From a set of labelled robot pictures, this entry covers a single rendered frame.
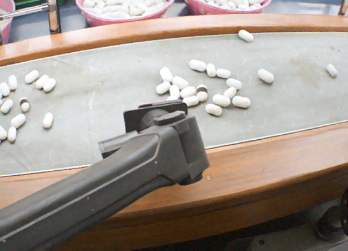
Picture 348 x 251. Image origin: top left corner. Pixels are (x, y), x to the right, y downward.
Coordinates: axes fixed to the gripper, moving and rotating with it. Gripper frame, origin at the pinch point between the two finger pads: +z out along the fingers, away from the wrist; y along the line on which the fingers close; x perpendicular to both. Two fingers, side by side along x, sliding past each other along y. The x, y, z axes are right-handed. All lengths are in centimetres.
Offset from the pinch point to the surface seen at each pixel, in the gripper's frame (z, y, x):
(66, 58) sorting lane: 19.2, 14.0, -11.0
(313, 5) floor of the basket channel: 40, -65, -20
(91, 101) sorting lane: 8.2, 9.4, -2.3
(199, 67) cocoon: 10.1, -13.3, -5.8
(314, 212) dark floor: 47, -69, 61
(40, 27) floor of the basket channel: 41, 22, -20
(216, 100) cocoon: 2.9, -14.1, -0.1
